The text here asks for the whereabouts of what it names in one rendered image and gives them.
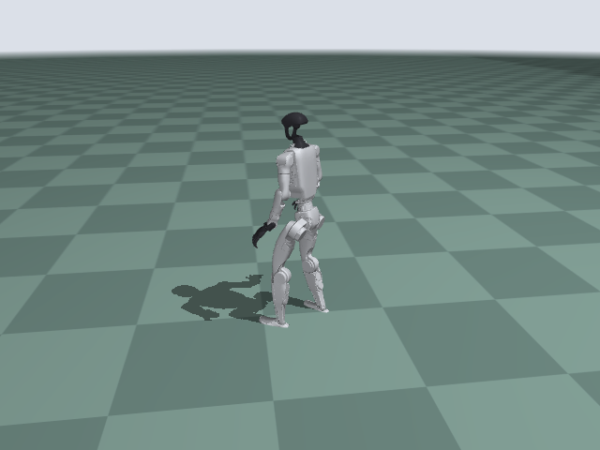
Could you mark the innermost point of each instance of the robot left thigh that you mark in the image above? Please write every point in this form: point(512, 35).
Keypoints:
point(294, 230)

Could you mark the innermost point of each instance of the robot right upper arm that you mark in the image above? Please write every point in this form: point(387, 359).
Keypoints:
point(319, 168)

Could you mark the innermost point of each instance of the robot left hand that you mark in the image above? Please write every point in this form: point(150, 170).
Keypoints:
point(260, 233)

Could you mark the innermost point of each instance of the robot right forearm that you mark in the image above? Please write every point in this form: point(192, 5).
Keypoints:
point(311, 197)

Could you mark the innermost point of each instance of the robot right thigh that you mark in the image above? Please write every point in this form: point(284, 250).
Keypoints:
point(306, 245)

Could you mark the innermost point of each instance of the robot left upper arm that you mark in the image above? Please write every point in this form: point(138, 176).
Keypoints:
point(284, 163)

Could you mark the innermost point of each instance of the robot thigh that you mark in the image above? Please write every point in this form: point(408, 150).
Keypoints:
point(306, 245)
point(294, 230)

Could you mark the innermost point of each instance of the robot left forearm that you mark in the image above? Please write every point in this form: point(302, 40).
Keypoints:
point(278, 206)

